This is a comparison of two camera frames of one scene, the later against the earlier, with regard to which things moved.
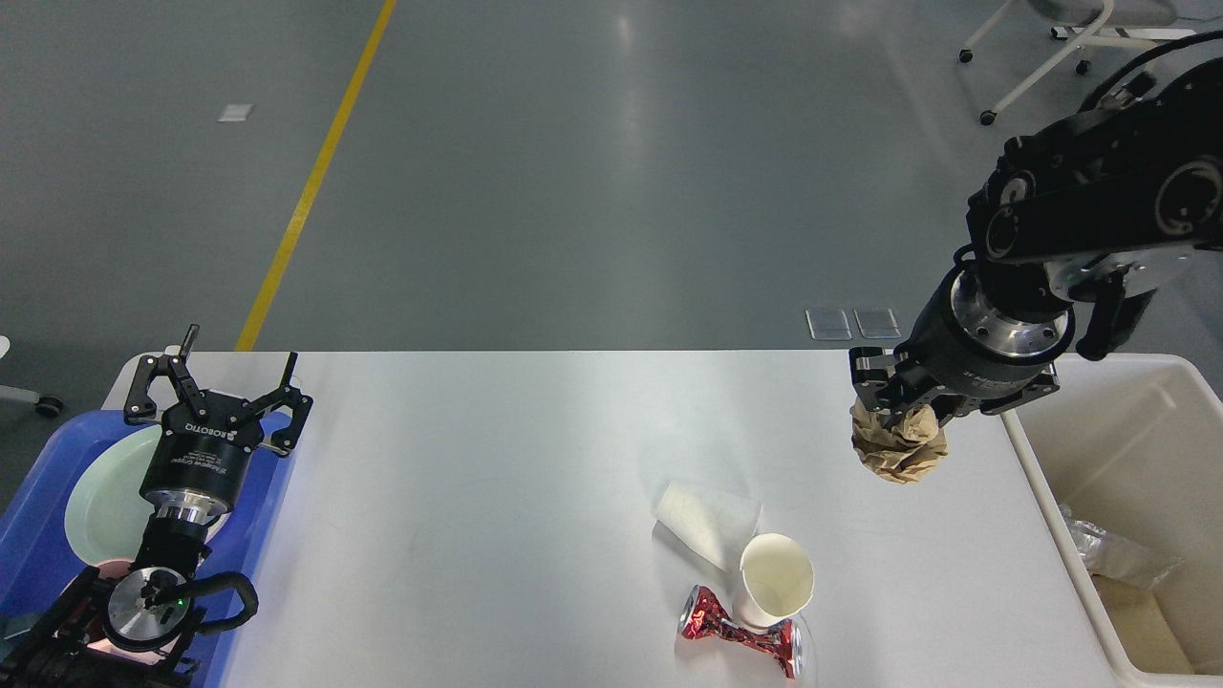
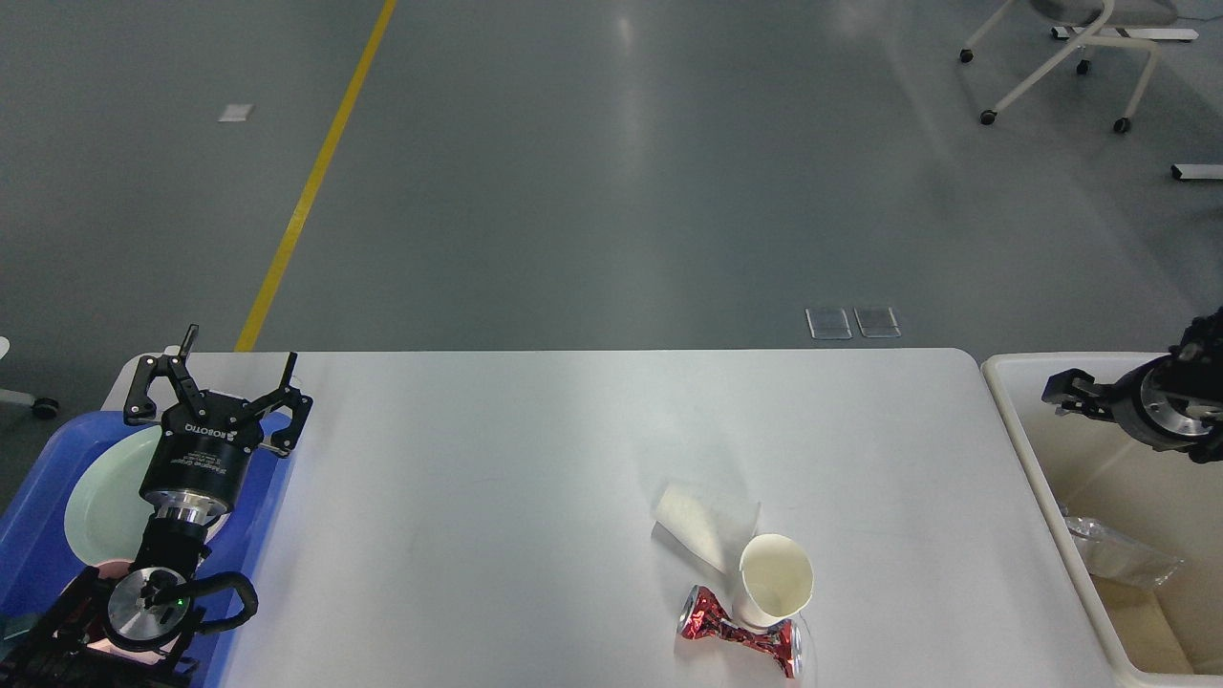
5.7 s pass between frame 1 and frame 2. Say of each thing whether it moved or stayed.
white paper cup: stayed
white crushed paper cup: stayed
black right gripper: moved
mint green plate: stayed
